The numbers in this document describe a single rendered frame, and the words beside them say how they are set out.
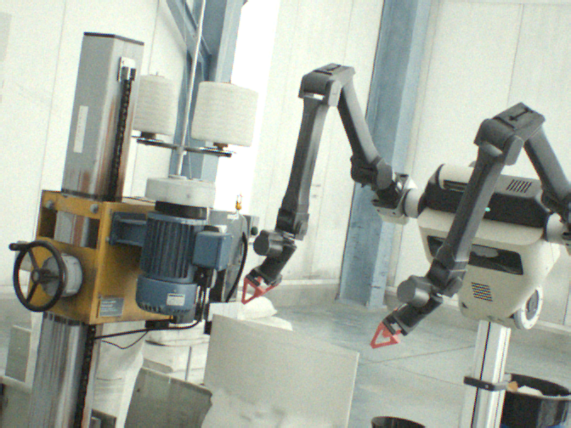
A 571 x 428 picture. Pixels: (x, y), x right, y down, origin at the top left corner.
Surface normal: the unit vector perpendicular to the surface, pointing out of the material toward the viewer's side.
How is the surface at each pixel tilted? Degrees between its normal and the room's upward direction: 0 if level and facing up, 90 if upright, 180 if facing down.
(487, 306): 130
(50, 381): 90
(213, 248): 90
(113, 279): 90
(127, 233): 90
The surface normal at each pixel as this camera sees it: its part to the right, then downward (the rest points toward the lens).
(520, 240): -0.26, -0.79
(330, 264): 0.81, 0.15
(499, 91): -0.56, -0.04
